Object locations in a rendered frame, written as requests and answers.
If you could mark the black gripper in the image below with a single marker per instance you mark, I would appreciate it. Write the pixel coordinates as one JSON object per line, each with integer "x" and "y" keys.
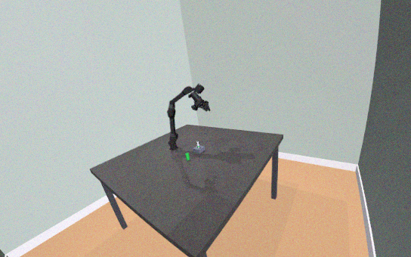
{"x": 199, "y": 101}

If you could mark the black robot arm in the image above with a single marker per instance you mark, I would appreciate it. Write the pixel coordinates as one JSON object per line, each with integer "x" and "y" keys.
{"x": 171, "y": 111}

